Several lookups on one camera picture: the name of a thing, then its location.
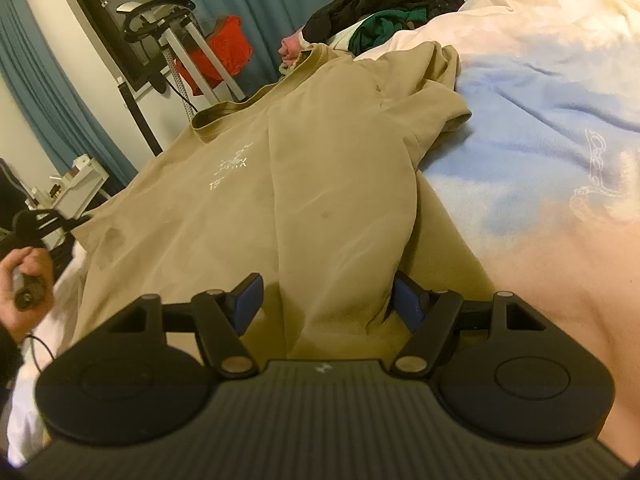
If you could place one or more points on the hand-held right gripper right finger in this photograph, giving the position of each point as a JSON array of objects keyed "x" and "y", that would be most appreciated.
[{"x": 404, "y": 305}]

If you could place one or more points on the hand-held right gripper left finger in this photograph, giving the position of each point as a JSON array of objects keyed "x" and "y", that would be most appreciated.
[{"x": 248, "y": 296}]

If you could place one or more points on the tan t-shirt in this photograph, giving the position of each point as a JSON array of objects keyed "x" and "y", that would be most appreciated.
[{"x": 280, "y": 175}]

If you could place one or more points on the black clothes pile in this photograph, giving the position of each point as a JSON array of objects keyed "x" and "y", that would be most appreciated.
[{"x": 370, "y": 0}]

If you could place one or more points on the person's left hand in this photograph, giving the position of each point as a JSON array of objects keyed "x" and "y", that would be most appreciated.
[{"x": 15, "y": 320}]

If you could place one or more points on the white shelf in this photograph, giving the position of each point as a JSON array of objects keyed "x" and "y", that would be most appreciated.
[{"x": 75, "y": 180}]

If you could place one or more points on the dark framed mirror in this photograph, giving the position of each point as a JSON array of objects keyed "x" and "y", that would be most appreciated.
[{"x": 100, "y": 15}]

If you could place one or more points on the white blue pink blanket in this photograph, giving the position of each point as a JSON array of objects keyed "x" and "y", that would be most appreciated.
[{"x": 545, "y": 125}]

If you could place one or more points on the red bag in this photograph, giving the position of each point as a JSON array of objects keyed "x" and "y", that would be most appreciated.
[{"x": 225, "y": 50}]

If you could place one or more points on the pink white cloth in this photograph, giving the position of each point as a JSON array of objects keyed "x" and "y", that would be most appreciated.
[{"x": 291, "y": 47}]

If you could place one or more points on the green garment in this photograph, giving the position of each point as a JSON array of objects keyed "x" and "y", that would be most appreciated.
[{"x": 387, "y": 27}]

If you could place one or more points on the dark post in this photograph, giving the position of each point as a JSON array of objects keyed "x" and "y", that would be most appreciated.
[{"x": 142, "y": 120}]

